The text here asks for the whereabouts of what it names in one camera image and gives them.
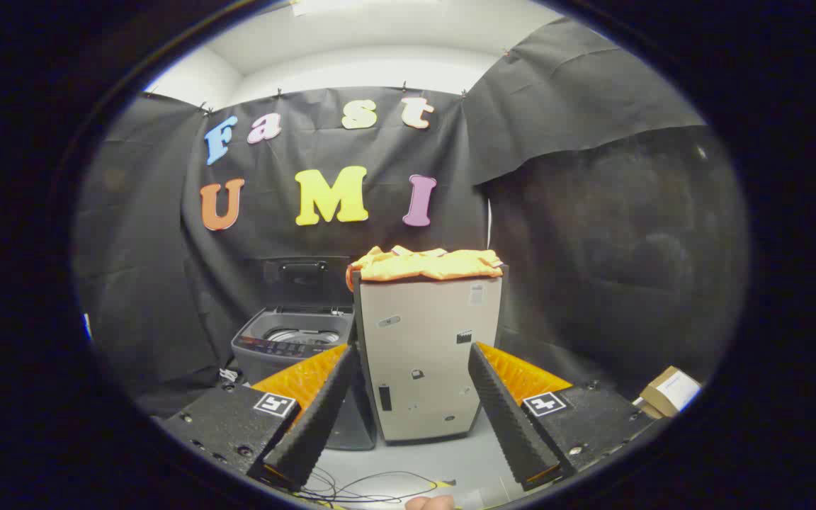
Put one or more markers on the orange polo shirt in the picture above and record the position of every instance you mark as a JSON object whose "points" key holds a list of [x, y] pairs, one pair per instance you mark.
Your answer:
{"points": [[436, 263]]}

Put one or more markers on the beige cabinet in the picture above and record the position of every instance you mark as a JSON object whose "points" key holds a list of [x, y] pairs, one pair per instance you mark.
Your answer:
{"points": [[429, 354]]}

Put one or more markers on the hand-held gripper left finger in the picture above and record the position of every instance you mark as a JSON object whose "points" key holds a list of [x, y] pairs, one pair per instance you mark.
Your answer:
{"points": [[319, 418]]}

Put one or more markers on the grey washing machine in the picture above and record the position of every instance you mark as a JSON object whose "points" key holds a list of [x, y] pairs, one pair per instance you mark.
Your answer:
{"points": [[287, 354]]}

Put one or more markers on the cardboard box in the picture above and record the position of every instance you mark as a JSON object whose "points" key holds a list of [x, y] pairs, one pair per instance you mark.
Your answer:
{"points": [[666, 393]]}

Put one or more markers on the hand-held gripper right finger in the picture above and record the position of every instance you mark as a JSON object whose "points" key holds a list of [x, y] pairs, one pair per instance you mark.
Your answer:
{"points": [[503, 418]]}

